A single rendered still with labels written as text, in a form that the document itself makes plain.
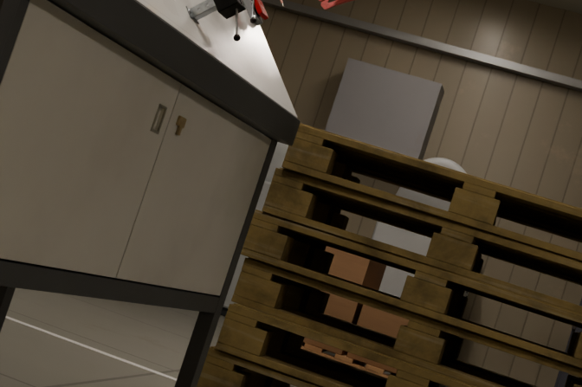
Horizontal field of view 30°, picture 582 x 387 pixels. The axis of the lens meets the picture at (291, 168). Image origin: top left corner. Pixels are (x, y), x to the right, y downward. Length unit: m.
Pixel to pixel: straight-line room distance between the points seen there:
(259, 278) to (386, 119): 4.56
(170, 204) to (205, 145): 0.16
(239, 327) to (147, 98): 1.83
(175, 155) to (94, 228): 0.28
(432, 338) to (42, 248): 2.05
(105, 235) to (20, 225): 0.28
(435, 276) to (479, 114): 4.89
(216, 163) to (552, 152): 6.22
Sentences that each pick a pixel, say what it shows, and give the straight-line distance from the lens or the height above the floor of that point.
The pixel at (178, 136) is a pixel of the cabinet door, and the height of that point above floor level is 0.70.
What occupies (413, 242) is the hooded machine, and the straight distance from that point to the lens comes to 7.45.
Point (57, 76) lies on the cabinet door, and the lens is 1.75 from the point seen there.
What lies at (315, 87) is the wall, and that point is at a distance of 8.66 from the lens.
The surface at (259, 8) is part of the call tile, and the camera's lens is 2.67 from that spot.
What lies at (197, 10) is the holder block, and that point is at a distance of 2.13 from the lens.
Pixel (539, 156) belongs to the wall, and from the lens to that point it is 8.42.
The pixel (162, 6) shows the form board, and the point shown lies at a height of 0.90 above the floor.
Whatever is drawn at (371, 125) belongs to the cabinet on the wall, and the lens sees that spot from 8.23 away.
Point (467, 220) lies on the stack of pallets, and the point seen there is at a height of 0.84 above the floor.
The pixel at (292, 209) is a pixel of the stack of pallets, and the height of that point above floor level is 0.70.
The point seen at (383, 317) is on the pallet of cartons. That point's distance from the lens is 5.66.
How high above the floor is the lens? 0.55
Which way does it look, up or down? 4 degrees up
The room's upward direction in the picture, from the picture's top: 18 degrees clockwise
